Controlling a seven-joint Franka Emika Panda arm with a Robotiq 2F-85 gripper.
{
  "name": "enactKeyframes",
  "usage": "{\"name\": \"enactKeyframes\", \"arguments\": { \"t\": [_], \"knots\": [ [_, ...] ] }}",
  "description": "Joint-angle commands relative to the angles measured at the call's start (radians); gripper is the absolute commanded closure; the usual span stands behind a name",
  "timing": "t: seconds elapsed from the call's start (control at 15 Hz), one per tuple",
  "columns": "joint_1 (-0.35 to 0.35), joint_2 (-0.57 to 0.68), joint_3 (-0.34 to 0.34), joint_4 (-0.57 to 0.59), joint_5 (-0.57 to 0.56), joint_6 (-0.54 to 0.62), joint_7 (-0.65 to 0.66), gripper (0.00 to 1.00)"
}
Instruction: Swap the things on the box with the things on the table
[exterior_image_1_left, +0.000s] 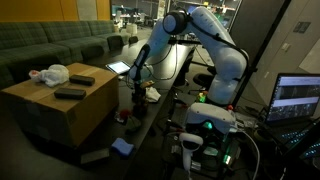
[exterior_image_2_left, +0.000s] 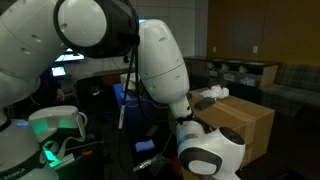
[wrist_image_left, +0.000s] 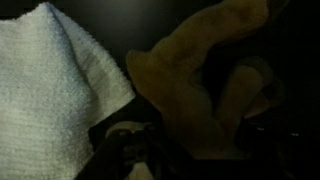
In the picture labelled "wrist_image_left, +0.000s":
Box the white terry towel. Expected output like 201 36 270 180
0 1 137 180

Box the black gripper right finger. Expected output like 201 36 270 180
233 116 320 180

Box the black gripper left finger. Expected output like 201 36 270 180
76 121 161 180

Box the red and black toy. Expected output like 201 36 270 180
125 0 291 161

